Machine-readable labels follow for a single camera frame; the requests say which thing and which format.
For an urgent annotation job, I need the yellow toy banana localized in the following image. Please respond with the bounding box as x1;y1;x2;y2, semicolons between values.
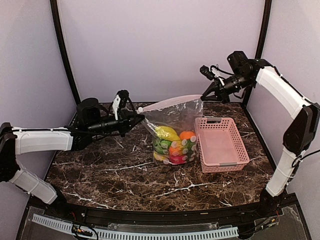
155;125;180;142

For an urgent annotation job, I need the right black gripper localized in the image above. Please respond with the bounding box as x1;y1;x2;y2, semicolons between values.
200;71;254;103

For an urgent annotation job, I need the green orange toy mango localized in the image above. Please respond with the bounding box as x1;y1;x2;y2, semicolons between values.
169;146;184;156

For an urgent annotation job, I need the red toy apple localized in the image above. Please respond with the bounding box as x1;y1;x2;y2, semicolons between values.
169;155;186;165

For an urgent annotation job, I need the black front rail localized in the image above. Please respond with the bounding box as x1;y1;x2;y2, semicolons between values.
29;197;276;227

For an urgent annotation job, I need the clear zip top bag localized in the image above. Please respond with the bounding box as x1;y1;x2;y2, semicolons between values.
137;94;204;166

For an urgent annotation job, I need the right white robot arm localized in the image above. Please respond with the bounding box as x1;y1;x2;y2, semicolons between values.
199;59;320;198

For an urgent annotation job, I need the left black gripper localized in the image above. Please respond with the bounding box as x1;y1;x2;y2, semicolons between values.
87;109;145;138

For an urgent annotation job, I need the white slotted cable duct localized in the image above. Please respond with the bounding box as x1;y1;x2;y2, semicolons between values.
31;214;239;240

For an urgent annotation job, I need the right black frame post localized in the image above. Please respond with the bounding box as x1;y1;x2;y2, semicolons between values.
242;0;272;107

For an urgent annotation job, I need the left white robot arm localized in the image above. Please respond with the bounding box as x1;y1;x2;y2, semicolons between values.
0;110;145;218

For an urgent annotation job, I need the left black frame post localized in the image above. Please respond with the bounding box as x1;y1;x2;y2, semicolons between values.
49;0;81;105

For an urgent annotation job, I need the pink plastic basket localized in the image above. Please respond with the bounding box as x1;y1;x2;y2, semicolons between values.
194;117;250;174

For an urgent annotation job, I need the green toy watermelon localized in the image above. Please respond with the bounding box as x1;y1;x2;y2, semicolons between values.
152;138;172;155

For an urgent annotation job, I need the toy orange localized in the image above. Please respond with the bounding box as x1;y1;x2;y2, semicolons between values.
179;131;197;143

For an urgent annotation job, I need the black frame post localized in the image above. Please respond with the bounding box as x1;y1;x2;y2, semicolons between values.
49;0;81;105
242;0;272;107

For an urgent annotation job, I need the yellow toy pepper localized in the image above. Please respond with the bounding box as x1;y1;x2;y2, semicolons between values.
153;151;166;161

